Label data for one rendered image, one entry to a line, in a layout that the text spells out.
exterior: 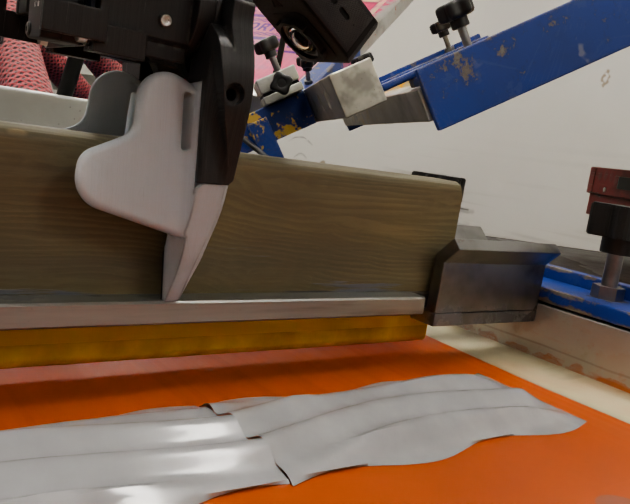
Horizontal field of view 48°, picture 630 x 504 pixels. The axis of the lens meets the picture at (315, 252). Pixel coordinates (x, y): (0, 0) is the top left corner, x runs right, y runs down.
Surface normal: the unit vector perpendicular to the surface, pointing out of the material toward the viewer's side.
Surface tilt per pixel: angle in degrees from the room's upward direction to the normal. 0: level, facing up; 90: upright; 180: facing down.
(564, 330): 90
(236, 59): 76
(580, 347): 90
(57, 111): 90
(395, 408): 33
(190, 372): 0
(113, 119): 98
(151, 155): 82
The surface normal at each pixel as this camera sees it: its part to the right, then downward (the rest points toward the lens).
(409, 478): 0.15, -0.98
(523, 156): -0.79, -0.03
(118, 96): 0.51, 0.33
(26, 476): 0.40, -0.72
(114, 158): 0.61, 0.07
